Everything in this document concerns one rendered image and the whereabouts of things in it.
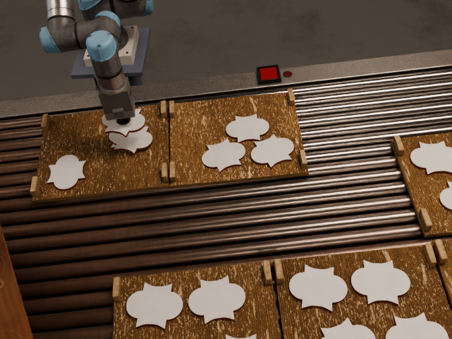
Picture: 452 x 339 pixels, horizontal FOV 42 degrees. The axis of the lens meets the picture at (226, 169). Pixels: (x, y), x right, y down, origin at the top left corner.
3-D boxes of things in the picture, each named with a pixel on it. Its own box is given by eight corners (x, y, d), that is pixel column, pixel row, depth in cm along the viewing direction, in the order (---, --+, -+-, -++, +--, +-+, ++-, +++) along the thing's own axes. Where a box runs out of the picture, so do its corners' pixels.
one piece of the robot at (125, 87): (92, 92, 161) (106, 133, 173) (125, 88, 161) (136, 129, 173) (93, 68, 167) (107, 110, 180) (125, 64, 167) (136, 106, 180)
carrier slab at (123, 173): (46, 120, 199) (45, 116, 198) (167, 106, 198) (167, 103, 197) (33, 203, 176) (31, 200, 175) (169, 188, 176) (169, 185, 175)
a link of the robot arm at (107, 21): (78, 12, 166) (74, 36, 159) (117, 6, 166) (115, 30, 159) (87, 34, 172) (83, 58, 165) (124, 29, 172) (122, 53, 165)
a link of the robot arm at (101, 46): (114, 25, 158) (112, 46, 152) (123, 58, 166) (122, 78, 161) (85, 28, 158) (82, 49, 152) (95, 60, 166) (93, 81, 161)
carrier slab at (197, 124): (170, 107, 198) (169, 103, 197) (292, 94, 197) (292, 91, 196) (171, 189, 176) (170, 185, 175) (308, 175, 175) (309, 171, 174)
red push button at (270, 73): (259, 71, 207) (259, 68, 206) (276, 69, 207) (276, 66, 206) (261, 83, 203) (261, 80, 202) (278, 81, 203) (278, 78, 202)
